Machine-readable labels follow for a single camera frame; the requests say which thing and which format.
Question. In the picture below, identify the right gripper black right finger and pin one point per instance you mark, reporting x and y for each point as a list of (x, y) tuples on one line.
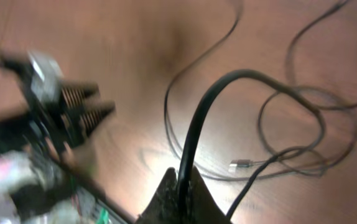
[(202, 207)]

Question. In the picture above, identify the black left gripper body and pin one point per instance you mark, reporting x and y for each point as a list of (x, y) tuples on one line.
[(61, 125)]

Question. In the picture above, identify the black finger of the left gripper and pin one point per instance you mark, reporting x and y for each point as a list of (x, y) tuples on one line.
[(75, 93), (92, 115)]

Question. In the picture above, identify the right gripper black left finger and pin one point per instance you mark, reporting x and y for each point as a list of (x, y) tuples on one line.
[(162, 209)]

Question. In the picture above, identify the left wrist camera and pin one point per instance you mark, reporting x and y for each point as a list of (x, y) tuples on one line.
[(38, 72)]

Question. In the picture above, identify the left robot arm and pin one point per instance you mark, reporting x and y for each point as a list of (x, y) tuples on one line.
[(37, 182)]

